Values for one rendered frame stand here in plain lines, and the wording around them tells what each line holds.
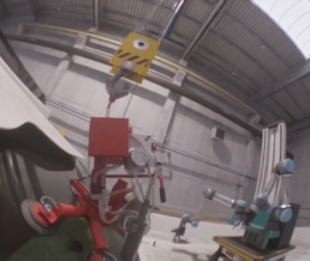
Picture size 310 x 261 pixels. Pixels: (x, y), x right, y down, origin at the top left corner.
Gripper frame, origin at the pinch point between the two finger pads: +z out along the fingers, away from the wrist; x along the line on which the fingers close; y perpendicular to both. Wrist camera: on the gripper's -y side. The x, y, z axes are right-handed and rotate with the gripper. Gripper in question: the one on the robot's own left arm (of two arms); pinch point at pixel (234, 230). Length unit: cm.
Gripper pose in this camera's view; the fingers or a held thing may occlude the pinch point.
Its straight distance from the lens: 128.7
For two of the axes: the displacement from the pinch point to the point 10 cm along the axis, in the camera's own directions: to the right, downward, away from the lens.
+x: 2.7, 4.4, 8.5
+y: 6.9, 5.3, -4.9
